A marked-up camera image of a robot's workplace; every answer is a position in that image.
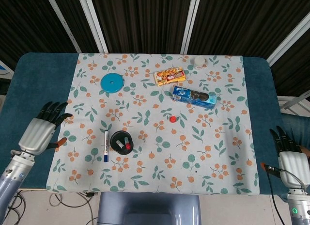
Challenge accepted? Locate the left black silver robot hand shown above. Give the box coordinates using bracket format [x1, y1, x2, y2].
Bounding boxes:
[18, 101, 73, 156]

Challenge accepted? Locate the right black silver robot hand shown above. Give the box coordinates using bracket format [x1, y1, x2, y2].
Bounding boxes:
[260, 125, 309, 187]

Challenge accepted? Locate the blue white marker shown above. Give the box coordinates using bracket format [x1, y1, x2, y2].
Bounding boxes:
[103, 130, 110, 162]

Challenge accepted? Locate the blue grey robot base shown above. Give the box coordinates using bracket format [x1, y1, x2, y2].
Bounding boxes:
[96, 192, 202, 225]

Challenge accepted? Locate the black mesh pen holder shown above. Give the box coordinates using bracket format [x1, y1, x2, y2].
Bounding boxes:
[109, 130, 134, 155]

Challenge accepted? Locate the person leg in jeans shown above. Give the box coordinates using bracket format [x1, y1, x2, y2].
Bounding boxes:
[280, 112, 310, 148]

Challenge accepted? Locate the teal felt table cover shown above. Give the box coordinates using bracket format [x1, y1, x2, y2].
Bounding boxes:
[0, 52, 289, 195]

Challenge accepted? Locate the blue round disc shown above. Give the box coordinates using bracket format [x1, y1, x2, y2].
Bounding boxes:
[100, 73, 124, 94]

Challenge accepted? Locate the floral print tablecloth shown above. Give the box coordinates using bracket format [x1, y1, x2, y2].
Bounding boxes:
[46, 52, 260, 195]

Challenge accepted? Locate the blue cookie box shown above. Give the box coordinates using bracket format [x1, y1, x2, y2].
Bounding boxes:
[171, 85, 217, 110]

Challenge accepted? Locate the small white jar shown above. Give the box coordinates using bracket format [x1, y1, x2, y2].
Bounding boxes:
[193, 56, 208, 70]

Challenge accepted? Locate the yellow snack box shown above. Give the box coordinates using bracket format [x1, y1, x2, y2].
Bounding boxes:
[154, 66, 187, 87]

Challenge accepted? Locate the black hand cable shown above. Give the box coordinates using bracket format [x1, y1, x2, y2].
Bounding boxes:
[263, 164, 305, 225]

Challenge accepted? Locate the black floor cable bundle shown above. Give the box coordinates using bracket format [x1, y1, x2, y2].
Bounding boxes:
[4, 190, 26, 225]

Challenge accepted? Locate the thin black floor cable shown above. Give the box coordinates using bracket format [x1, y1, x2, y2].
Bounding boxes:
[49, 191, 98, 225]

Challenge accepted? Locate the white metal frame post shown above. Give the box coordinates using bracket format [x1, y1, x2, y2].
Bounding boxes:
[266, 15, 310, 66]
[77, 0, 109, 53]
[180, 0, 202, 55]
[45, 0, 82, 53]

